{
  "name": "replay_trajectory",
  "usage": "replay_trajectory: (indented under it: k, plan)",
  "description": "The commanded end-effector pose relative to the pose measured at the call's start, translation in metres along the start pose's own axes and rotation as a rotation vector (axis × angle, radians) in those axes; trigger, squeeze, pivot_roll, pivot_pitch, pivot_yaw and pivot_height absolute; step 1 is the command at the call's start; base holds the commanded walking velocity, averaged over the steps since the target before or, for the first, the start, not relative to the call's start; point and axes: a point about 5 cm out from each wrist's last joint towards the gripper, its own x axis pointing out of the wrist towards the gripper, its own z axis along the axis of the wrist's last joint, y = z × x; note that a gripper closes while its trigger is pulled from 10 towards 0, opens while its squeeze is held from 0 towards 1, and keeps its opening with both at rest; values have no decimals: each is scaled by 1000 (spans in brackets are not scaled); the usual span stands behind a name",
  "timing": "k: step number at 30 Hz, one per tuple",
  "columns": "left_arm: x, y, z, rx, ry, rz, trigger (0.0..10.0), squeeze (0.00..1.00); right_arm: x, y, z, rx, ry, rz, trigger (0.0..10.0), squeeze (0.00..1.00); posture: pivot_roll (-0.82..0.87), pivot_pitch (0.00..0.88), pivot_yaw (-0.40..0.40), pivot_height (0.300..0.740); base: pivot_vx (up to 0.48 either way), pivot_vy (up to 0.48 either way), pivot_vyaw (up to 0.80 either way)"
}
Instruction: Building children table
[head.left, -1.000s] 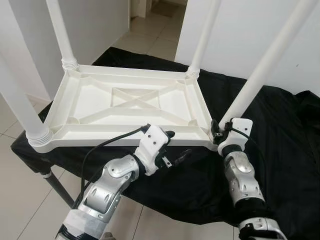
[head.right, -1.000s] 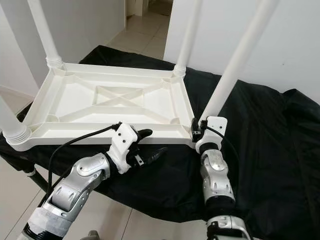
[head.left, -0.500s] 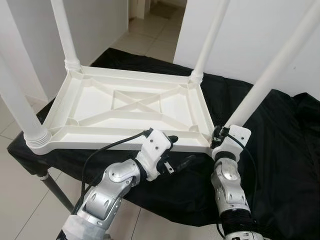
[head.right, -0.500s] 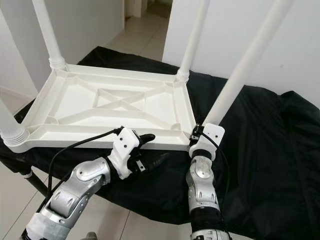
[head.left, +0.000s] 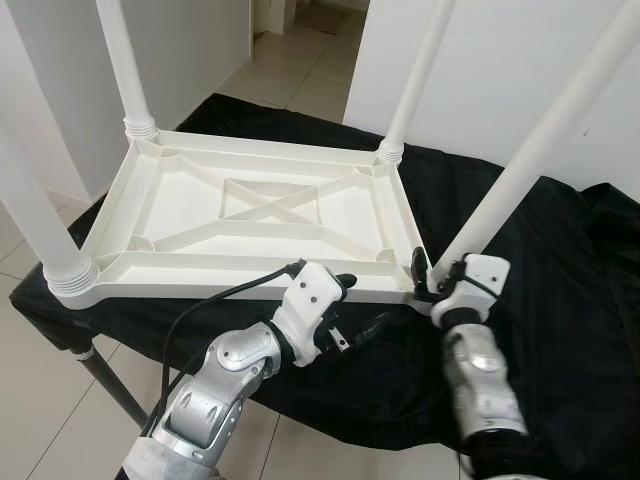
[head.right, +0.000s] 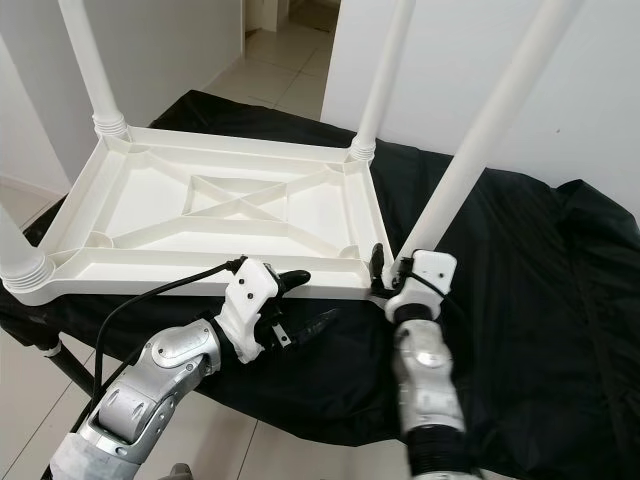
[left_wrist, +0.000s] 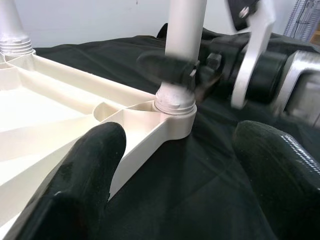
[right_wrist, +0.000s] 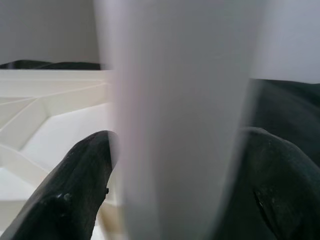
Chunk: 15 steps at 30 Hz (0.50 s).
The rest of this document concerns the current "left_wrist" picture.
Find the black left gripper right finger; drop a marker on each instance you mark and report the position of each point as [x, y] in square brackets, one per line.
[280, 180]

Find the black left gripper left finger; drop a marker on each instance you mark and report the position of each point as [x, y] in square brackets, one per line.
[82, 180]

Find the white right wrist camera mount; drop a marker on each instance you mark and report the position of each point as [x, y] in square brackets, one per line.
[255, 50]

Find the black fabric table cover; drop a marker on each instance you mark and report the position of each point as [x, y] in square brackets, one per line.
[187, 175]

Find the white plastic table leg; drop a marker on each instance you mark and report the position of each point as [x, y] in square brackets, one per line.
[11, 27]
[185, 30]

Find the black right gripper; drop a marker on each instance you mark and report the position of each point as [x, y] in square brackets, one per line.
[225, 55]

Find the white plastic table top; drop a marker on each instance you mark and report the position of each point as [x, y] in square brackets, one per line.
[50, 105]

